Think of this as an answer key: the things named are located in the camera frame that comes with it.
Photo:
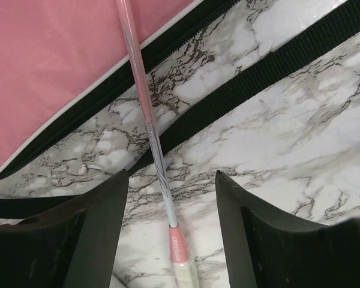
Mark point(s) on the pink racket cover bag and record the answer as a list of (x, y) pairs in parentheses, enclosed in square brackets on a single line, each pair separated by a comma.
[(60, 63)]

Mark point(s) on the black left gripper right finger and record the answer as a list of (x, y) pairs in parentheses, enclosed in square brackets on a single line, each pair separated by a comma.
[(267, 247)]

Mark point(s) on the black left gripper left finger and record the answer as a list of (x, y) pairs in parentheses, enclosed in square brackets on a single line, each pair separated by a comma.
[(63, 241)]

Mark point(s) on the pink badminton racket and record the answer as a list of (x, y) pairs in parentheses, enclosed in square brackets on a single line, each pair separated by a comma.
[(183, 265)]

